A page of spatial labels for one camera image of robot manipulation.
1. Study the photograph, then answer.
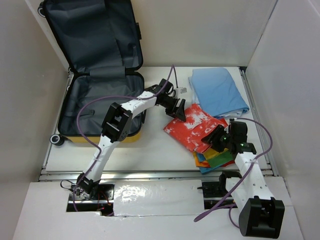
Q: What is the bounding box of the white foil cover sheet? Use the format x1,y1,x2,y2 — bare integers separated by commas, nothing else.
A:
113,179,205,217

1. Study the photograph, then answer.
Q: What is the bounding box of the aluminium front rail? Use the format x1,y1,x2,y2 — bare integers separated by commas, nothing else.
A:
37,168,279,182

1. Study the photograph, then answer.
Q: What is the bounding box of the rainbow striped cloth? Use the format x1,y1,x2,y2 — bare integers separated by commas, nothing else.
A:
192,148,235,175

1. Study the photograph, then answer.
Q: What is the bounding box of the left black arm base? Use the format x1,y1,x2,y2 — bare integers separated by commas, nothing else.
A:
60,180,115,217

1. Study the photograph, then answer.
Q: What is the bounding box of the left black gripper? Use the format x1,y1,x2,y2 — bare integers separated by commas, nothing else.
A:
160,95,186,123

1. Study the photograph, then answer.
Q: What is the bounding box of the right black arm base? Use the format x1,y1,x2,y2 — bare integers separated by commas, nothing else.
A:
197,170,242,210

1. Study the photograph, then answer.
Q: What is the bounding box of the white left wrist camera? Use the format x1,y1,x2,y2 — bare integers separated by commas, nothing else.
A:
174,87,187,97

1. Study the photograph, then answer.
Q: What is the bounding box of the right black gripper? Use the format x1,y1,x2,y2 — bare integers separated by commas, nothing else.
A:
201,124,234,153

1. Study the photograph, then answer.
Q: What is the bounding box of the red white patterned cloth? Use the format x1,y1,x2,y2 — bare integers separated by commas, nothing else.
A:
163,103,228,154

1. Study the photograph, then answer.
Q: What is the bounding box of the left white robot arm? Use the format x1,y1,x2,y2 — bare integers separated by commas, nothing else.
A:
76,79,186,200

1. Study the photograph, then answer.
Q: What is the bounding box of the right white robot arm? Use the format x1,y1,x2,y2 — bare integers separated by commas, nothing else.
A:
194,117,285,239

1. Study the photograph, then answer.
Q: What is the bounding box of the light blue shirt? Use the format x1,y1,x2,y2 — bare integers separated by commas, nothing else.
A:
188,67,250,118

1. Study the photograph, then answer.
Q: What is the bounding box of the yellow suitcase with grey lining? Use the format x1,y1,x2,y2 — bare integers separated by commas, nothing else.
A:
41,0,145,143

